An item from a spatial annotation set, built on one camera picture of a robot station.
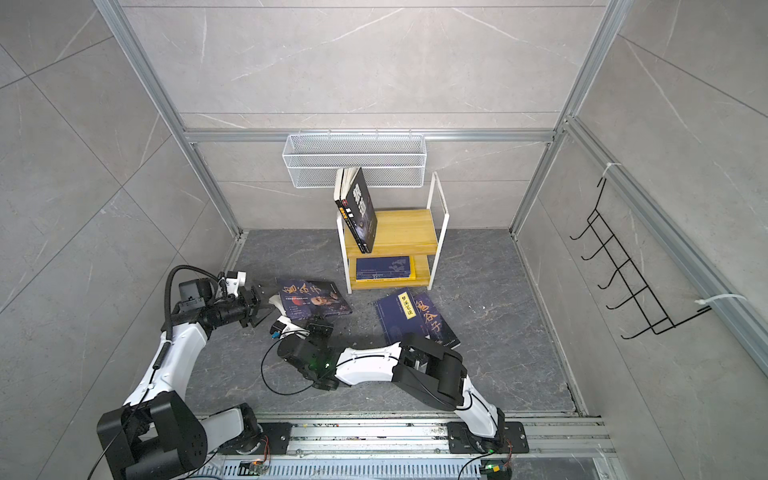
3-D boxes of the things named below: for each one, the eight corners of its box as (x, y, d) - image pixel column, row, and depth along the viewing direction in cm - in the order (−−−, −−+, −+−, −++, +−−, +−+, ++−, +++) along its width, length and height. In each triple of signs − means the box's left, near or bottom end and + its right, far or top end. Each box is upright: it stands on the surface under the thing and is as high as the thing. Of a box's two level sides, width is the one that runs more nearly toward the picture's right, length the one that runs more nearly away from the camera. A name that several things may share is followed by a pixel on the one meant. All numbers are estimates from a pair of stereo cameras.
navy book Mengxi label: (390, 344, 91) (390, 339, 88) (376, 303, 100) (376, 297, 97) (425, 333, 93) (426, 328, 90) (408, 294, 103) (409, 288, 100)
